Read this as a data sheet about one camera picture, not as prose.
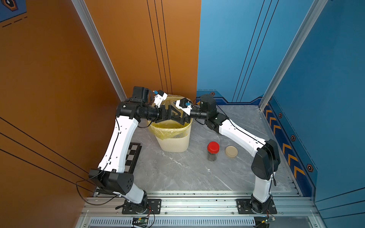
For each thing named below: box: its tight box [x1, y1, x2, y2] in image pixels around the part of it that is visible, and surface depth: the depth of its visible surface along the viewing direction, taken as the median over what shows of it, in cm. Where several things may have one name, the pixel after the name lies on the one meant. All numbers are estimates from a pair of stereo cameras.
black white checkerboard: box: [124, 142, 143, 175], surface depth 91 cm
